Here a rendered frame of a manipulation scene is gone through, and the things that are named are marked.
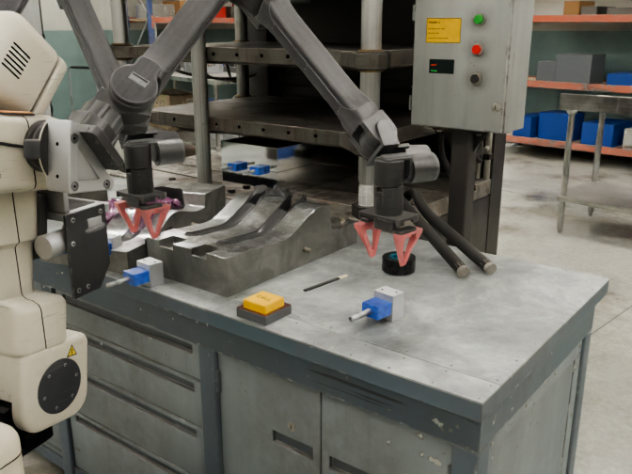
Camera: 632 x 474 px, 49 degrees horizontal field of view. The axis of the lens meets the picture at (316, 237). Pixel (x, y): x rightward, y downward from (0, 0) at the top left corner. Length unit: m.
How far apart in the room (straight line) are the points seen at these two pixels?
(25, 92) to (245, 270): 0.60
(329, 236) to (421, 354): 0.59
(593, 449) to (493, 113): 1.21
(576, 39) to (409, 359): 7.24
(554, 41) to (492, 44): 6.40
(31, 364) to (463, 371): 0.75
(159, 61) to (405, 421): 0.77
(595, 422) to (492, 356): 1.50
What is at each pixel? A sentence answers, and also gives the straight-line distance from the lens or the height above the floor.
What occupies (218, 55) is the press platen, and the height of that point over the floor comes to 1.26.
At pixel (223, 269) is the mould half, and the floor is 0.86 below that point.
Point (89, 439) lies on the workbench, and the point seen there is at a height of 0.22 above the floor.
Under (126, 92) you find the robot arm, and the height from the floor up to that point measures 1.26.
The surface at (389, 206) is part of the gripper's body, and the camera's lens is 1.31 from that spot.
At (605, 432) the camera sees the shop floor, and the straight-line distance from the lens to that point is 2.71.
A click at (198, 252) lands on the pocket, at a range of 1.58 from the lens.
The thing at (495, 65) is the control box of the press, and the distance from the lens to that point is 2.02.
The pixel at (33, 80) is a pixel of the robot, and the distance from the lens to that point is 1.27.
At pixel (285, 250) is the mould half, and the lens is 1.63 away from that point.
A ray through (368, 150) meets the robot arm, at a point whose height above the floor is 1.13.
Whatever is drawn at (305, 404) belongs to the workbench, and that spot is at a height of 0.62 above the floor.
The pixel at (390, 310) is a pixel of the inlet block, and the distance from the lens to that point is 1.39.
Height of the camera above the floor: 1.37
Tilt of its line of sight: 17 degrees down
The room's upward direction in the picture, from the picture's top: straight up
